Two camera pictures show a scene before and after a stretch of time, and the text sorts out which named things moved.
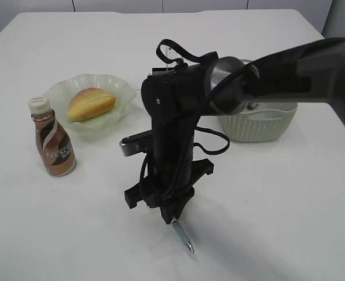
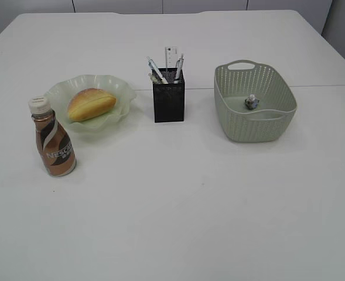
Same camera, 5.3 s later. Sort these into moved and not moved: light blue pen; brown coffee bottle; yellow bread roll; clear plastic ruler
Moved: light blue pen
Not moved: yellow bread roll; clear plastic ruler; brown coffee bottle
